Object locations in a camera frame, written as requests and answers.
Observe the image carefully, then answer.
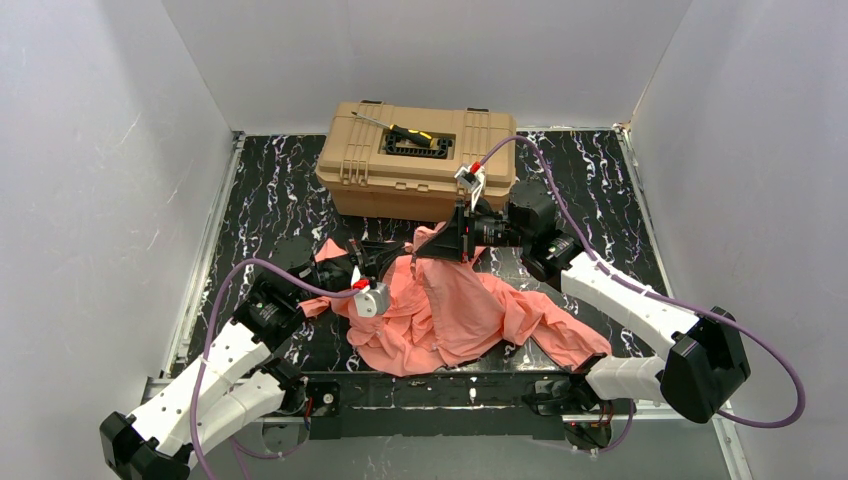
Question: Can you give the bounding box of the pink jacket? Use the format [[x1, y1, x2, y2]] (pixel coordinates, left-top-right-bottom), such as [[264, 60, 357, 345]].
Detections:
[[300, 227, 612, 376]]

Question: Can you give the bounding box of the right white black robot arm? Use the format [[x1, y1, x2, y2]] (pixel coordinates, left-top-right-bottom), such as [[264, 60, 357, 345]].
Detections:
[[417, 182, 751, 423]]

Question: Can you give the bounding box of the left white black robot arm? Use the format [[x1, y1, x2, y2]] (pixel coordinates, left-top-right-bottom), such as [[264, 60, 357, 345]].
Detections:
[[99, 237, 406, 479]]

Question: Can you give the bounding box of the tan plastic toolbox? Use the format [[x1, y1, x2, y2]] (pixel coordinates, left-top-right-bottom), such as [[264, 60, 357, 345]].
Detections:
[[315, 101, 516, 223]]

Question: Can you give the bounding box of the black yellow screwdriver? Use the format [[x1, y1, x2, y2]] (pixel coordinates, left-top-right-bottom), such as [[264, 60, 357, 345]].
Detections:
[[351, 111, 436, 148]]

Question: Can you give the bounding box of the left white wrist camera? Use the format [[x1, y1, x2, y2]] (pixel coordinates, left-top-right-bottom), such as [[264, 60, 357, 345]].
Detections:
[[351, 278, 391, 318]]

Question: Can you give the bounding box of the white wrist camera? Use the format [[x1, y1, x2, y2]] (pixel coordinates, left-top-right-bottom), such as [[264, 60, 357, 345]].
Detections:
[[351, 278, 391, 318], [454, 162, 486, 210]]

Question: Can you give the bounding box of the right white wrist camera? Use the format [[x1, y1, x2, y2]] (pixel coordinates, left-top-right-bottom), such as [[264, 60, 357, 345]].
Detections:
[[454, 162, 486, 210]]

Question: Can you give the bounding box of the black toolbox handle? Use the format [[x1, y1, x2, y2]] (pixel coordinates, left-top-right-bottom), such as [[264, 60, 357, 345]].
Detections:
[[380, 133, 455, 160]]

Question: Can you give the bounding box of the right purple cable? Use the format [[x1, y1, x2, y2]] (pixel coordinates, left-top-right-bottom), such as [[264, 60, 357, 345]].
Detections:
[[479, 135, 807, 454]]

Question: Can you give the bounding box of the purple cable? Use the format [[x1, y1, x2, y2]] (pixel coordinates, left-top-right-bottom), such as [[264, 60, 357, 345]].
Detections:
[[189, 258, 370, 480], [479, 135, 807, 454]]

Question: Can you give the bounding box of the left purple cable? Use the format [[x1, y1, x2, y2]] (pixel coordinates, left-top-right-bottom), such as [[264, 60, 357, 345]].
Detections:
[[189, 258, 370, 480]]

